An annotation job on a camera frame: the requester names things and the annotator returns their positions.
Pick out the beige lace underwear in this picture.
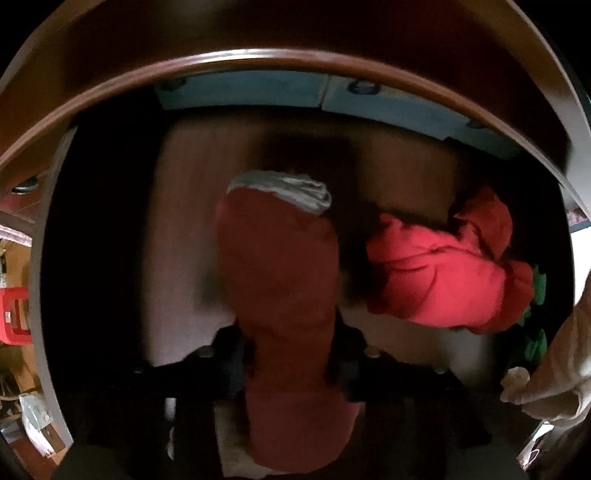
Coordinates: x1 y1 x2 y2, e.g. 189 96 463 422
500 272 591 423

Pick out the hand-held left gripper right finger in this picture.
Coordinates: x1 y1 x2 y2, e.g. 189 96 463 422
335 318 509 480

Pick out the green cloth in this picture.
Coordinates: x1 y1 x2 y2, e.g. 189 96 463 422
515 263 550 365

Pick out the wooden drawer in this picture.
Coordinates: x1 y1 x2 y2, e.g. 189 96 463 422
39 88 578 480

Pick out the bright red underwear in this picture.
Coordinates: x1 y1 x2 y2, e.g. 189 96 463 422
365 185 536 335

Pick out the dark red grey-waistband underwear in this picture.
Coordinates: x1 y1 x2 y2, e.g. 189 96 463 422
215 170 365 474

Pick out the red plastic stool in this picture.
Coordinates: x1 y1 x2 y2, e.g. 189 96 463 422
0 286 32 347

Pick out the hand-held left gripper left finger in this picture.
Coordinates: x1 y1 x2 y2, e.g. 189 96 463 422
69 330 245 480

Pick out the white plastic bag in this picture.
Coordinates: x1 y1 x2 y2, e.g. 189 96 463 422
18 392 63 455

